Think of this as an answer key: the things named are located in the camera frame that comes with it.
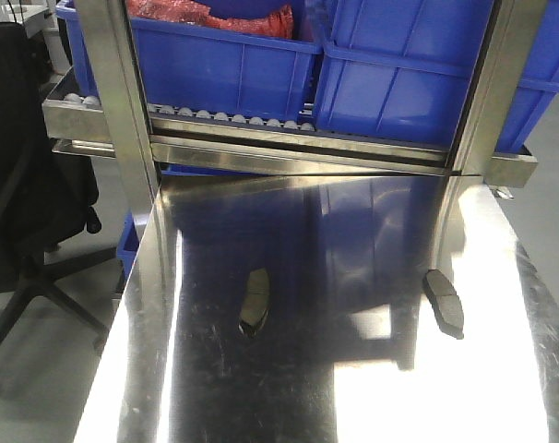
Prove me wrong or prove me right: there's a brake pad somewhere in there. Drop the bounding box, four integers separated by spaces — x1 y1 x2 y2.
422 269 464 340
239 269 270 338

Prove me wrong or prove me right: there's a lower blue bin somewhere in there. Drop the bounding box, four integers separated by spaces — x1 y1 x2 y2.
116 213 139 279

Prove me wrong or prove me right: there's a left blue plastic bin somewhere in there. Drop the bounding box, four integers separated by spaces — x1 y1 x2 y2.
55 0 325 126

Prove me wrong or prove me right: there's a blue plastic bin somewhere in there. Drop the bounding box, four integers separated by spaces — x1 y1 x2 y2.
309 1 559 153
55 0 325 126

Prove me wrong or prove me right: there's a right blue plastic bin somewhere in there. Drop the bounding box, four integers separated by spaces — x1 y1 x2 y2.
309 1 559 153

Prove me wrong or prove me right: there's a red bubble wrap bag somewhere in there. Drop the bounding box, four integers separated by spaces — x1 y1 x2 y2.
125 1 294 39

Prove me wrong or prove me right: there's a stainless steel roller rack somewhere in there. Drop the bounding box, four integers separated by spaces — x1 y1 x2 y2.
44 1 546 222

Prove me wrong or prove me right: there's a black office chair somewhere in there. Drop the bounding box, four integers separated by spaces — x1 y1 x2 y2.
0 22 115 347

